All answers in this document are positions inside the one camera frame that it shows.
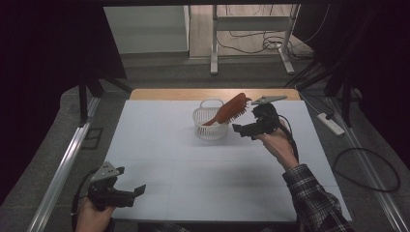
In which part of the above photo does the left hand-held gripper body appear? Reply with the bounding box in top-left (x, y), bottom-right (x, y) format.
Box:
top-left (86, 161), bottom-right (136, 212)

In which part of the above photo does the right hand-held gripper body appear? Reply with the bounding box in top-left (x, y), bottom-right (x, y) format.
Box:
top-left (243, 95), bottom-right (288, 140)

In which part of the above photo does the wooden hairbrush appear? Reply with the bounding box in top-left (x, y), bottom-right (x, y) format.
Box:
top-left (202, 92), bottom-right (252, 128)

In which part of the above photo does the white plastic basket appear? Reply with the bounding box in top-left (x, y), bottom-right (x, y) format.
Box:
top-left (192, 98), bottom-right (230, 142)

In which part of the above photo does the person's right hand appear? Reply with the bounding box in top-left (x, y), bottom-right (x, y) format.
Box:
top-left (257, 120), bottom-right (299, 172)

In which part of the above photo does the person's left hand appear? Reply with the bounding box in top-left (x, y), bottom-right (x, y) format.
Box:
top-left (75, 196), bottom-right (115, 232)

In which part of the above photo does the person's plaid shirt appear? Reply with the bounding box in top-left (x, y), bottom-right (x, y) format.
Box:
top-left (151, 222), bottom-right (191, 232)

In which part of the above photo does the white foam board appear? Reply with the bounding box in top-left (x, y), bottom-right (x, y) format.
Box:
top-left (104, 100), bottom-right (353, 223)

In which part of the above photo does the white power strip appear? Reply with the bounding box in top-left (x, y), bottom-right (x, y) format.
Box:
top-left (317, 112), bottom-right (346, 137)

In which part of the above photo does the black metal stand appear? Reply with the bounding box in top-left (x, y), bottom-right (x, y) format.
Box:
top-left (283, 61), bottom-right (352, 127)
top-left (77, 76), bottom-right (133, 127)

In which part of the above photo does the black curtain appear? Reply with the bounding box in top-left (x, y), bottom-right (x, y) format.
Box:
top-left (293, 3), bottom-right (410, 159)
top-left (0, 0), bottom-right (127, 207)

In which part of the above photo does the white cabinet panel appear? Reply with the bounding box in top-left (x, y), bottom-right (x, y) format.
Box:
top-left (103, 5), bottom-right (190, 55)

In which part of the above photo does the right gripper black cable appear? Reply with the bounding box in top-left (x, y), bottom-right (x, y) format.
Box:
top-left (277, 114), bottom-right (300, 162)

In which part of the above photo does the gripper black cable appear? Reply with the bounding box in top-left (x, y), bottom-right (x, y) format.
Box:
top-left (277, 114), bottom-right (300, 162)
top-left (71, 168), bottom-right (98, 232)

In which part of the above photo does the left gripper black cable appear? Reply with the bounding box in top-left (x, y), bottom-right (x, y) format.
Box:
top-left (71, 168), bottom-right (98, 232)

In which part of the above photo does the aluminium floor rail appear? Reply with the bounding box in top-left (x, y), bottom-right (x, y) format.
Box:
top-left (27, 96), bottom-right (101, 232)
top-left (325, 96), bottom-right (410, 232)

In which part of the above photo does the black power strip cable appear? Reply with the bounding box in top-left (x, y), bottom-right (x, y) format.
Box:
top-left (296, 85), bottom-right (333, 120)

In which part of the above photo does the black square floor frame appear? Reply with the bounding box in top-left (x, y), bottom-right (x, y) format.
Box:
top-left (81, 128), bottom-right (104, 150)

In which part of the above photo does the tangle of black cables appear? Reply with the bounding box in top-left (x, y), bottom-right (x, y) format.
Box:
top-left (216, 30), bottom-right (315, 61)

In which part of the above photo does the white metal stand frame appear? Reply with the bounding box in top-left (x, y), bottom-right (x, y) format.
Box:
top-left (210, 4), bottom-right (296, 75)

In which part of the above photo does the looped black floor cable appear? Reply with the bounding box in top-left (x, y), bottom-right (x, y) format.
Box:
top-left (333, 147), bottom-right (401, 193)

